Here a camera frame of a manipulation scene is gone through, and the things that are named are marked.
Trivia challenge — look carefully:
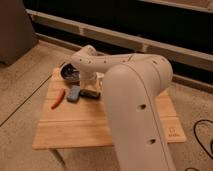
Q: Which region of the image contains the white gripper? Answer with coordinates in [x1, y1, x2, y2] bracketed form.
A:
[80, 71, 99, 91]

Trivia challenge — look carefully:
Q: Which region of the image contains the black cable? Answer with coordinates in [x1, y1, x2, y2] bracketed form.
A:
[184, 118, 213, 171]

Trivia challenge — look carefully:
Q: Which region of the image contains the blue sponge block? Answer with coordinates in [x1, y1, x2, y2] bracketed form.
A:
[66, 85, 80, 102]

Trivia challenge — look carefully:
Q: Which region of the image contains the wooden table leg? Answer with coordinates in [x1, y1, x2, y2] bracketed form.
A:
[49, 149, 66, 169]

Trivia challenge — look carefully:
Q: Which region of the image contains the grey cabinet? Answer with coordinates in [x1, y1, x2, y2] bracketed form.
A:
[0, 0, 38, 65]

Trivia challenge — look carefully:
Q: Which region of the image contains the dark round bowl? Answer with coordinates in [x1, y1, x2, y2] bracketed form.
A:
[60, 64, 80, 83]

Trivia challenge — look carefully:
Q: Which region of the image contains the black eraser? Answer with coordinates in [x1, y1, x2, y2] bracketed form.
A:
[79, 89, 101, 99]

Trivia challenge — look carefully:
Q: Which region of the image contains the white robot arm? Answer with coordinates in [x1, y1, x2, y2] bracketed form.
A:
[70, 45, 176, 171]

